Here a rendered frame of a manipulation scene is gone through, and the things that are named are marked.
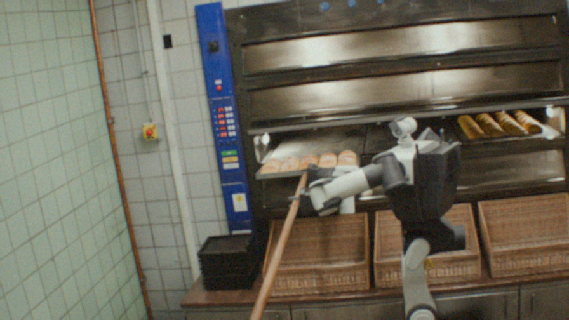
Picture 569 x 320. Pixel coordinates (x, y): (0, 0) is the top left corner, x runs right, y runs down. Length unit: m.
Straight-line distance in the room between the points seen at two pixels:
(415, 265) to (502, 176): 1.10
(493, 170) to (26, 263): 2.53
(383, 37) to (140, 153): 1.61
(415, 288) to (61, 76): 2.11
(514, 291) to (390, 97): 1.25
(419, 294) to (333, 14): 1.59
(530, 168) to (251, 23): 1.80
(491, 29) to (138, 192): 2.31
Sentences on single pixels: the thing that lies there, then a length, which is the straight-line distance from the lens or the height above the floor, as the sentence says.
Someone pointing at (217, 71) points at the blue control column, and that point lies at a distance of 3.46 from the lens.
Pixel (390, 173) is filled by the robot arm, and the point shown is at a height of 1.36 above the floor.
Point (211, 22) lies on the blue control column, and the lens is 3.45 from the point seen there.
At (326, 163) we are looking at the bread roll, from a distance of 3.19.
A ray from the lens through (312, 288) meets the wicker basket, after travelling 3.20.
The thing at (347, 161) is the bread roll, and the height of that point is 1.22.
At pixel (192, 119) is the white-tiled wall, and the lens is 3.57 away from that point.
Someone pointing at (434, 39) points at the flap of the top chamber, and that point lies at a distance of 3.37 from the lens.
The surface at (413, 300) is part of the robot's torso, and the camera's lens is 2.73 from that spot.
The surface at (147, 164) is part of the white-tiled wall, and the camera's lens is 3.73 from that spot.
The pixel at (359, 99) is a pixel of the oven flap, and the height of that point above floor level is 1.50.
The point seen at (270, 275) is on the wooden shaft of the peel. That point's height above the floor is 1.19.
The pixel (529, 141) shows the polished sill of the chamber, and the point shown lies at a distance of 3.53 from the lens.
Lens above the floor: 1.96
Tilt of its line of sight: 12 degrees down
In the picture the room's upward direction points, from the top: 8 degrees counter-clockwise
